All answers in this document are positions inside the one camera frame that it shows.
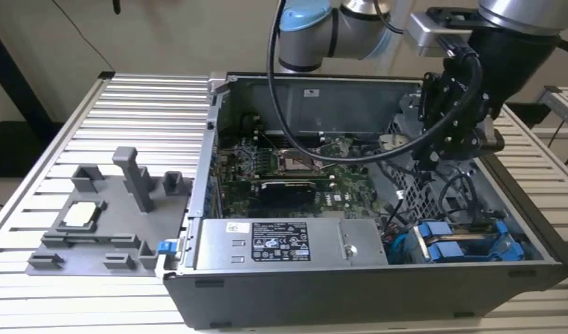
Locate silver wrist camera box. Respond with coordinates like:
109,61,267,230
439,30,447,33
403,10,474,57

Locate black graphics card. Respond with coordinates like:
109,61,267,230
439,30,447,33
253,177,332,213

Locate silver power supply unit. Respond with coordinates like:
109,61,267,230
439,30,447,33
191,217,389,271

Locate black open PC case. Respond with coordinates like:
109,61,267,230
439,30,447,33
161,71,568,331

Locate black disk wire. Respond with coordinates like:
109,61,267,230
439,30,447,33
438,169,484,227

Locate blue disk carrier tab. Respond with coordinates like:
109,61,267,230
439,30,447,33
427,241,466,262

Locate silver CPU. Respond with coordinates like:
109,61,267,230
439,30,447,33
63,201,99,226

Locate silver metal bracket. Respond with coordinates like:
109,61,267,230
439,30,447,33
377,134,408,151

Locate green motherboard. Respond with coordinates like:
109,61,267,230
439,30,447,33
217,134,383,219

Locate metal socket cover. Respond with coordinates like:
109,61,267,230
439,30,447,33
313,137,348,173

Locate grey perforated disk bay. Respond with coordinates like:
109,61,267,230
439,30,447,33
371,86,503,227

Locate grey parts rack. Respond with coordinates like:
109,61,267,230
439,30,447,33
25,145,195,278

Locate blue case latch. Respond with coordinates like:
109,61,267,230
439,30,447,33
156,239,179,257

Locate CPU socket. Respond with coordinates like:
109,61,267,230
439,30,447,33
271,148,325,174

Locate black curved wire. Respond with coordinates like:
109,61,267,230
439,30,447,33
375,158,430,189

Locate thin black wall cable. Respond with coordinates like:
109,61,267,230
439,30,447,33
51,0,117,74

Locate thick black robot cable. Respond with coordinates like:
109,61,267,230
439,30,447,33
264,0,484,165

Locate black and red wire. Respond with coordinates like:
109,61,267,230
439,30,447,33
380,200,408,241

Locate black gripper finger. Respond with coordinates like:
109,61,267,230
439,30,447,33
412,113,506,172
419,71,454,123

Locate hard disk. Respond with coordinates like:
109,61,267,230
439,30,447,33
414,218,527,262

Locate blue flat wire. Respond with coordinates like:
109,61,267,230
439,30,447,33
387,232,409,264

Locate black table frame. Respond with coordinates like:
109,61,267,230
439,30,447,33
0,19,65,178

